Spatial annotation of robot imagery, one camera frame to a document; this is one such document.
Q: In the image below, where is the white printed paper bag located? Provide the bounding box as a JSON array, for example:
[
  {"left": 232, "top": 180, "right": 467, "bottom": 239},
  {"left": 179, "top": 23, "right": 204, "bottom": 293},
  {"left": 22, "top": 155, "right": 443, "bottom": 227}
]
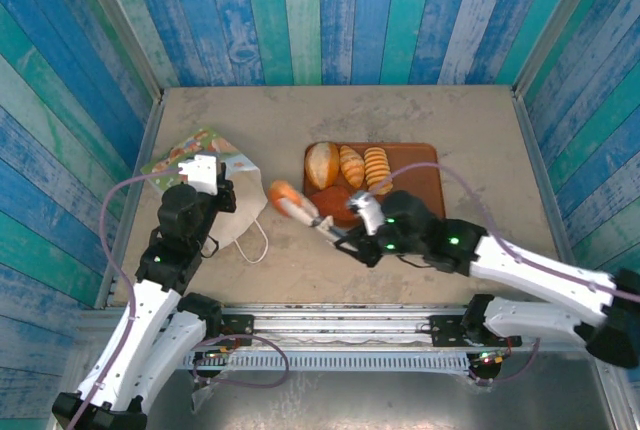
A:
[{"left": 140, "top": 124, "right": 271, "bottom": 265}]

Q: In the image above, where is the orange glazed bread bun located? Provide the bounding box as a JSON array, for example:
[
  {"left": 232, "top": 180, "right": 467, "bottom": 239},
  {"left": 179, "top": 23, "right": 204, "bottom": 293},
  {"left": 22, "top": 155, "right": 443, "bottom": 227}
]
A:
[{"left": 268, "top": 179, "right": 304, "bottom": 216}]

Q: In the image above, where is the pale oval bread roll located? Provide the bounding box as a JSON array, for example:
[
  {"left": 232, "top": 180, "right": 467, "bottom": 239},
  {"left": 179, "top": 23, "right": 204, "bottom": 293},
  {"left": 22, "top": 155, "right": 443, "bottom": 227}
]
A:
[{"left": 304, "top": 141, "right": 342, "bottom": 190}]

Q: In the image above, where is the golden striped bread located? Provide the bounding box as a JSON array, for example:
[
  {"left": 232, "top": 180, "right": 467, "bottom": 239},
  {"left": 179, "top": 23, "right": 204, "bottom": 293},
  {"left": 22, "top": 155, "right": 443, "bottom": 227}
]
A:
[{"left": 339, "top": 144, "right": 367, "bottom": 189}]

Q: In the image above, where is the ribbed golden bread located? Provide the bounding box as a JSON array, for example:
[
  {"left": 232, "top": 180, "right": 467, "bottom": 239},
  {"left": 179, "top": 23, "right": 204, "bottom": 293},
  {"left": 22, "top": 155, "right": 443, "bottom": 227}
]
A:
[{"left": 363, "top": 146, "right": 394, "bottom": 196}]

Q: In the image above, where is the brown plastic tray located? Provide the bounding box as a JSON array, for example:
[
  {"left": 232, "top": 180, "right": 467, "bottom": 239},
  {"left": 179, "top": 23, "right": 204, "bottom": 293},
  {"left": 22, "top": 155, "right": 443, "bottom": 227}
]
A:
[{"left": 303, "top": 141, "right": 446, "bottom": 231}]

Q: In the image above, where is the small controller circuit board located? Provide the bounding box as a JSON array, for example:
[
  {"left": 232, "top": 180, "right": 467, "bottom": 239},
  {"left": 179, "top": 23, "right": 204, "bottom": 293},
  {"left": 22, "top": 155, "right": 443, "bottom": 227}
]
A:
[
  {"left": 468, "top": 348, "right": 512, "bottom": 367},
  {"left": 193, "top": 347, "right": 236, "bottom": 366}
]

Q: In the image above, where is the clear plastic wrap piece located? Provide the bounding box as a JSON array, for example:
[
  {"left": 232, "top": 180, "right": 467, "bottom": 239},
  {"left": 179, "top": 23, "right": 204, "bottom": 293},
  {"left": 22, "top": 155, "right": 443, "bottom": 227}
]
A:
[{"left": 189, "top": 374, "right": 224, "bottom": 411}]

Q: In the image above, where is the grey metal panel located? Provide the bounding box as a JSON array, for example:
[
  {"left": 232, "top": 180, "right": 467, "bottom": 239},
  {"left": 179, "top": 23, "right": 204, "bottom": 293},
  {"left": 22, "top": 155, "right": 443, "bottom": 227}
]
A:
[{"left": 49, "top": 367, "right": 626, "bottom": 430}]

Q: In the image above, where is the aluminium extrusion rail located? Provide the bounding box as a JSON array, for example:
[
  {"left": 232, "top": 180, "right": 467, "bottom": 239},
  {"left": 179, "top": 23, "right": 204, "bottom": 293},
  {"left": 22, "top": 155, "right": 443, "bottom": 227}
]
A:
[{"left": 74, "top": 302, "right": 614, "bottom": 351}]

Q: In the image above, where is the aluminium table side rail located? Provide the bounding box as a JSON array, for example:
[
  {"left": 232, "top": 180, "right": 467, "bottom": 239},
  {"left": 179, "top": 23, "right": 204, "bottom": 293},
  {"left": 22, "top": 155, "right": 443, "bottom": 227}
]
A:
[
  {"left": 94, "top": 89, "right": 167, "bottom": 310},
  {"left": 512, "top": 89, "right": 591, "bottom": 310}
]

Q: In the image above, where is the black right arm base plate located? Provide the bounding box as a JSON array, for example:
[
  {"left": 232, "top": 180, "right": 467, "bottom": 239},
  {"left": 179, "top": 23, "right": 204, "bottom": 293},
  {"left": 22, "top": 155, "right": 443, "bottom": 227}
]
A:
[{"left": 428, "top": 313, "right": 522, "bottom": 349}]

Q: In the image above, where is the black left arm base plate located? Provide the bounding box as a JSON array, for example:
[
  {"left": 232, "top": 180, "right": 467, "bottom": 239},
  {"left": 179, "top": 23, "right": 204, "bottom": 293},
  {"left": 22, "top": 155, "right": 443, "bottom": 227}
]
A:
[{"left": 199, "top": 313, "right": 255, "bottom": 349}]

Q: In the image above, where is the slotted grey cable duct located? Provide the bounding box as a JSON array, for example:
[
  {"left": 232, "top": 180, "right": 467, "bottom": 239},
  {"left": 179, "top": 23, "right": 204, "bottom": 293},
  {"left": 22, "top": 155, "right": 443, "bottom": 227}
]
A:
[{"left": 184, "top": 349, "right": 474, "bottom": 375}]

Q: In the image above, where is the aluminium corner post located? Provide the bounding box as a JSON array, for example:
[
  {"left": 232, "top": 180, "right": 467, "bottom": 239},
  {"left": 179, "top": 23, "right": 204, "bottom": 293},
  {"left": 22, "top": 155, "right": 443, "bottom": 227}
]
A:
[
  {"left": 510, "top": 0, "right": 610, "bottom": 97},
  {"left": 68, "top": 0, "right": 167, "bottom": 101}
]

